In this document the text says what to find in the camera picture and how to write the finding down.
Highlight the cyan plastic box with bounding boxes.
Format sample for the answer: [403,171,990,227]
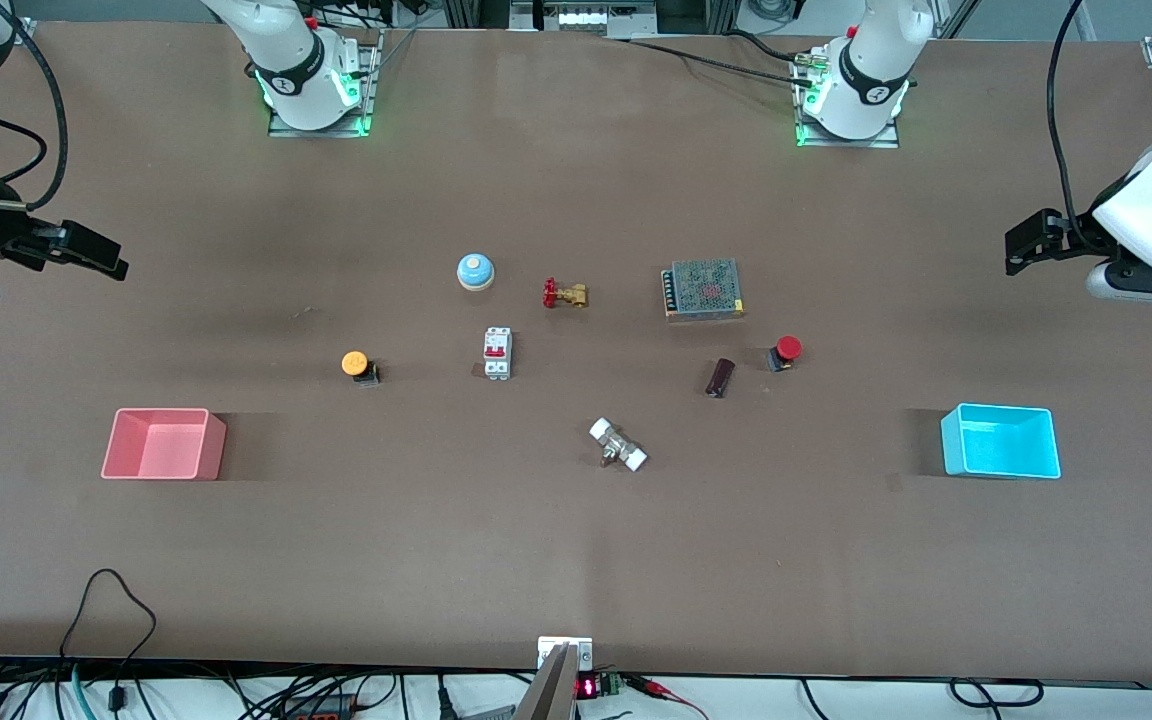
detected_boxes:
[940,403,1063,480]

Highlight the pink plastic box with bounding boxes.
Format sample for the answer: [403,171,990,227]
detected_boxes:
[101,407,228,482]

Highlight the metal mesh power supply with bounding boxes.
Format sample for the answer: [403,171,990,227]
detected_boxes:
[662,258,746,322]

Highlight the white red circuit breaker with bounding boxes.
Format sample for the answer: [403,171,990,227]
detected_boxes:
[483,327,514,381]

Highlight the metal fitting white caps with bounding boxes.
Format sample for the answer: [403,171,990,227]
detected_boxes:
[589,417,649,473]

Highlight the orange black power strip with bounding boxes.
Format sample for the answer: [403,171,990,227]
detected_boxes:
[279,692,359,720]

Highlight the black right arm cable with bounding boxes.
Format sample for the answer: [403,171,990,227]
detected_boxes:
[0,15,70,213]

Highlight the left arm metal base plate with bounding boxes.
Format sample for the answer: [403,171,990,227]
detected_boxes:
[794,48,903,150]

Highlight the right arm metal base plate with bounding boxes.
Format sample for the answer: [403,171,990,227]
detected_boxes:
[268,28,382,139]

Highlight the black looped table cable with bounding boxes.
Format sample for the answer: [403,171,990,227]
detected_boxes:
[58,568,158,720]

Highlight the black base power cable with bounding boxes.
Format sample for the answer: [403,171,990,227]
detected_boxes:
[624,30,822,85]

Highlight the black coiled cable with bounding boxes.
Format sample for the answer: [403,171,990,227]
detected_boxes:
[949,677,1045,710]

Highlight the aluminium frame rack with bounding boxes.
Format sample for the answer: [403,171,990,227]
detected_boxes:
[441,0,742,39]

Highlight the red clip lead wire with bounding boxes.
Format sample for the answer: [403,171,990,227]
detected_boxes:
[624,675,709,720]

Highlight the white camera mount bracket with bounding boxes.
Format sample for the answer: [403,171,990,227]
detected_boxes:
[537,636,594,672]

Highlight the grey camera mount bar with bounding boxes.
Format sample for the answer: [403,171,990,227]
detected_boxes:
[513,643,578,720]

